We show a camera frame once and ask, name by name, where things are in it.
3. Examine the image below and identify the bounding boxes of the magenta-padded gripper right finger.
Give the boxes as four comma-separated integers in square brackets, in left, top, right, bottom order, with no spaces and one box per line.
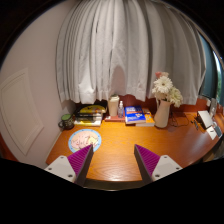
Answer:
[133,143,184,186]

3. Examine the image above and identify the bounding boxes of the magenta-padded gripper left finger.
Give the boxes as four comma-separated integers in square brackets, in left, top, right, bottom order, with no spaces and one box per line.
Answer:
[43,143,95,187]

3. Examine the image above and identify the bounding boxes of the pink computer mouse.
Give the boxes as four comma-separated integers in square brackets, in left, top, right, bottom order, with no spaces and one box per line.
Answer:
[78,132,97,149]

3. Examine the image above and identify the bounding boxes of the round cartoon-print mouse pad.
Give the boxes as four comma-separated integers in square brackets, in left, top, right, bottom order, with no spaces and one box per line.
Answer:
[68,128,102,154]

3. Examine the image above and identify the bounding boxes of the dark mug with green inside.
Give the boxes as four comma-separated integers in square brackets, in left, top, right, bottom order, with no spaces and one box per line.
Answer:
[58,113,75,131]

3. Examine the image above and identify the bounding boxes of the orange book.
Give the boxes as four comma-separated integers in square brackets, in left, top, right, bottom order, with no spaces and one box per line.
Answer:
[136,108,156,128]

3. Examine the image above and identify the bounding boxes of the yellow and white book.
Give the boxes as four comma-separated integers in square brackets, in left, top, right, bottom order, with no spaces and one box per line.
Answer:
[73,119,102,127]

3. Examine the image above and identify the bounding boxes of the dark pen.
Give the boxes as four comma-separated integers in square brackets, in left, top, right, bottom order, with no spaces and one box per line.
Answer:
[192,119,200,132]

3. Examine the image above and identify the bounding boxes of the white ceramic vase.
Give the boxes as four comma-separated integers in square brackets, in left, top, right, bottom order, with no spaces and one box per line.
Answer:
[153,98,173,129]

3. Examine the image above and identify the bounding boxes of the small white card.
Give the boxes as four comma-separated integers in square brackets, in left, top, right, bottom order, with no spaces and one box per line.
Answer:
[206,126,218,140]

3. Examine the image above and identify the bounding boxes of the blue book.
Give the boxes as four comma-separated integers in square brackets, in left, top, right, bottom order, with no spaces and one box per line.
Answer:
[124,105,147,125]

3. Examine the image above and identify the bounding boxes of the white flat device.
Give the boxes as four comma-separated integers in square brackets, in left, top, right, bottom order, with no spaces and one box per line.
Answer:
[196,109,214,130]

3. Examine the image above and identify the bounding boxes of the yellow and black cover book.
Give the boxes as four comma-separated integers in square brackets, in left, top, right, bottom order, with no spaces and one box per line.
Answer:
[78,104,108,115]

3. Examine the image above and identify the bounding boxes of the red-brown book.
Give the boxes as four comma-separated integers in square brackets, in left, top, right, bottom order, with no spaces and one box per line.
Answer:
[104,114,126,123]

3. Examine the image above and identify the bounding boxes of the clear spray bottle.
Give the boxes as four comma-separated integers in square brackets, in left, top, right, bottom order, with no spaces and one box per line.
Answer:
[117,100,125,119]

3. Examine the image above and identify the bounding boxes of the beige tumbler with lid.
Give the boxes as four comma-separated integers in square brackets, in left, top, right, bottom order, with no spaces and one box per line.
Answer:
[107,94,120,118]

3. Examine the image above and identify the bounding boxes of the grey curtain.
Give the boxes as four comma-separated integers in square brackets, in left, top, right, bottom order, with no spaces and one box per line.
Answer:
[55,0,208,106]

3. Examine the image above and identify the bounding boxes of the black cable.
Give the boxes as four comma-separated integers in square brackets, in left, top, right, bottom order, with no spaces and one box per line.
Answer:
[169,111,191,128]

